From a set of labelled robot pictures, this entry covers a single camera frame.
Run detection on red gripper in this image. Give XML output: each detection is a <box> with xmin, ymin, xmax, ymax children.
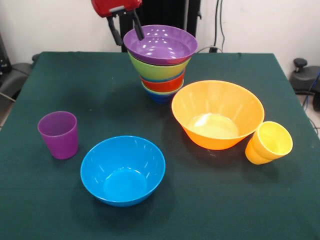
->
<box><xmin>90</xmin><ymin>0</ymin><xmax>145</xmax><ymax>47</ymax></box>

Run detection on large green bowl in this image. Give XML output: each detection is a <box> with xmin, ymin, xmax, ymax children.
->
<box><xmin>127</xmin><ymin>49</ymin><xmax>193</xmax><ymax>81</ymax></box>

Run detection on red small bowl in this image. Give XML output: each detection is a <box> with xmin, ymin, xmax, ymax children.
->
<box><xmin>138</xmin><ymin>70</ymin><xmax>187</xmax><ymax>94</ymax></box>

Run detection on dark blue small bowl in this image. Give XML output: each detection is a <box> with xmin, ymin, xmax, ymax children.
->
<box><xmin>142</xmin><ymin>86</ymin><xmax>184</xmax><ymax>105</ymax></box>

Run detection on large orange bowl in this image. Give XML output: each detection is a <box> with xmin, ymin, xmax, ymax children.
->
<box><xmin>171</xmin><ymin>80</ymin><xmax>265</xmax><ymax>151</ymax></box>

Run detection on large purple bowl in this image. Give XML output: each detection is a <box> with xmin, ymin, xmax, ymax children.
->
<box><xmin>122</xmin><ymin>24</ymin><xmax>199</xmax><ymax>67</ymax></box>

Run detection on purple cup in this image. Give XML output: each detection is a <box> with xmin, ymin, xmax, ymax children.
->
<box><xmin>37</xmin><ymin>110</ymin><xmax>79</xmax><ymax>160</ymax></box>

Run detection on large blue bowl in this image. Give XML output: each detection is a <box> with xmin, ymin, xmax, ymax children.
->
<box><xmin>80</xmin><ymin>135</ymin><xmax>167</xmax><ymax>208</ymax></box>

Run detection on dark green tablecloth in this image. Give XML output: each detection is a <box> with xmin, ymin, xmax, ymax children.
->
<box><xmin>0</xmin><ymin>51</ymin><xmax>320</xmax><ymax>240</ymax></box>

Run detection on black wall cable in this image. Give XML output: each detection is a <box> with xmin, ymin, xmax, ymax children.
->
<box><xmin>213</xmin><ymin>0</ymin><xmax>226</xmax><ymax>53</ymax></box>

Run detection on black pedestal leg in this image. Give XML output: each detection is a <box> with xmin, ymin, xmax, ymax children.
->
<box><xmin>0</xmin><ymin>53</ymin><xmax>40</xmax><ymax>101</ymax></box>
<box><xmin>289</xmin><ymin>57</ymin><xmax>320</xmax><ymax>112</ymax></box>

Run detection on blue floor cable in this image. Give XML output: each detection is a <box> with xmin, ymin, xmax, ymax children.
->
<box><xmin>301</xmin><ymin>71</ymin><xmax>320</xmax><ymax>111</ymax></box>

